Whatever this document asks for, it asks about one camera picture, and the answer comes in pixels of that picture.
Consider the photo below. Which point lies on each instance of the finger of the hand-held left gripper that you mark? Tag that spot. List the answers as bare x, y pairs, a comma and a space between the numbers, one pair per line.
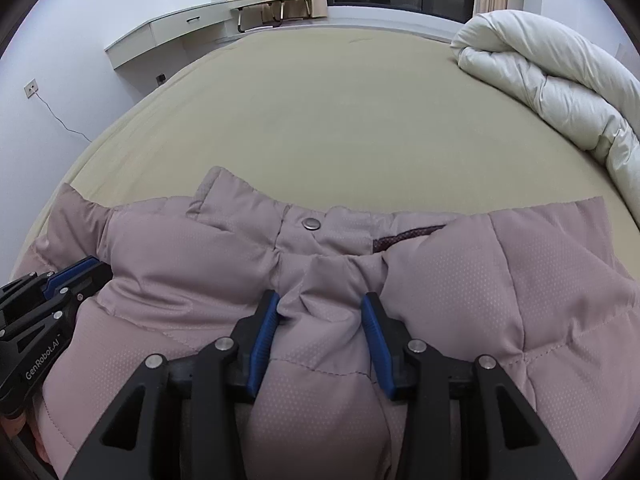
87, 285
75, 272

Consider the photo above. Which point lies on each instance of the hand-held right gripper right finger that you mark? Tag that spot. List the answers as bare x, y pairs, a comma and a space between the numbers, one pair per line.
381, 345

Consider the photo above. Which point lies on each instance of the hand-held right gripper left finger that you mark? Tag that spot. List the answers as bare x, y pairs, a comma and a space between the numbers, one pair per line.
262, 345

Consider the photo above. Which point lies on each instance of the mauve hooded down coat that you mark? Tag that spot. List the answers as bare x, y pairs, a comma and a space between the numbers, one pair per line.
450, 285

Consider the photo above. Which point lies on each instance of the bed with olive sheet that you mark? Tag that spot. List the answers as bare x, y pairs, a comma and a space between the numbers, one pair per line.
325, 110

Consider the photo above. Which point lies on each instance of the white folded duvet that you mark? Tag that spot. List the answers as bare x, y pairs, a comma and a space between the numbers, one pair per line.
550, 75

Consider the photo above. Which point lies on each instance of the folding lap table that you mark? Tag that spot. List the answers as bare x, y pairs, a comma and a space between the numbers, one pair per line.
270, 2

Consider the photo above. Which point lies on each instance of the white wall socket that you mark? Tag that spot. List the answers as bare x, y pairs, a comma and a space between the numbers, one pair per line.
31, 88

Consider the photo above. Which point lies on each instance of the white wall-mounted desk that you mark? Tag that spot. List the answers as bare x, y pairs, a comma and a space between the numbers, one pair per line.
165, 27

